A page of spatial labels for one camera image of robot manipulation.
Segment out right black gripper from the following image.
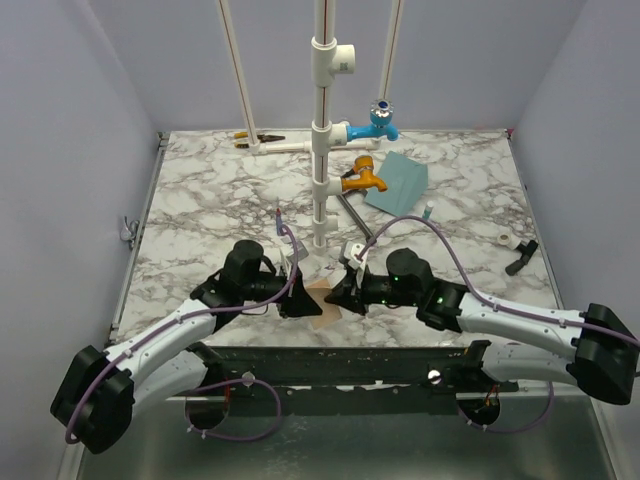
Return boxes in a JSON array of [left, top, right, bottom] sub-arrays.
[[324, 265, 419, 317]]

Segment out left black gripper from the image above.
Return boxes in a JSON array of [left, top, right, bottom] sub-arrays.
[[241, 264, 323, 319]]

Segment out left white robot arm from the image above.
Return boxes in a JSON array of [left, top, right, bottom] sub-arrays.
[[50, 240, 322, 454]]

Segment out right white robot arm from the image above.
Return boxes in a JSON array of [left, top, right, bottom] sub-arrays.
[[325, 248, 639, 405]]

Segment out grey metal rod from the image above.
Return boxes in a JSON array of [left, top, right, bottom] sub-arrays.
[[337, 195, 373, 240]]

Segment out blue pen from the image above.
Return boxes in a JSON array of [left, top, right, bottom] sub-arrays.
[[275, 207, 284, 236]]

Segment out green white glue stick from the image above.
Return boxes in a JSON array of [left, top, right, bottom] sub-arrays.
[[422, 201, 435, 220]]

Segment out orange plastic faucet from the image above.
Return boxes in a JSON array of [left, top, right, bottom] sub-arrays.
[[341, 155, 388, 192]]

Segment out white tape roll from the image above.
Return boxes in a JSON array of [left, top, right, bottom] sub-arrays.
[[497, 233, 521, 249]]

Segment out blue plastic faucet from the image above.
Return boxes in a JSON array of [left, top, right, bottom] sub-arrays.
[[346, 98, 399, 142]]

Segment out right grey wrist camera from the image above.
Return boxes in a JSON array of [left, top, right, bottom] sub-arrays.
[[339, 241, 368, 270]]

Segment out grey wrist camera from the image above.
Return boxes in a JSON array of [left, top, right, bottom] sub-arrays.
[[339, 241, 368, 270], [279, 240, 300, 276]]

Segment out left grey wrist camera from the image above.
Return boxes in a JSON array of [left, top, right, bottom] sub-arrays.
[[279, 240, 300, 276]]

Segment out black metal base rail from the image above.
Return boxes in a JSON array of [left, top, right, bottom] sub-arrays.
[[99, 344, 586, 416]]

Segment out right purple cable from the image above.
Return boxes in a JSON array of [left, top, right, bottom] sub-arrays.
[[355, 214, 640, 433]]

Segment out orange handled pliers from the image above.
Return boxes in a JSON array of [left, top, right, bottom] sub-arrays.
[[233, 131, 286, 149]]

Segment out black handle tool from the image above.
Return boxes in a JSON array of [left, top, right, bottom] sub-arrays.
[[505, 240, 539, 276]]

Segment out white pvc pipe frame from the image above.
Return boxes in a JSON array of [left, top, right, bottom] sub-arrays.
[[215, 0, 404, 251]]

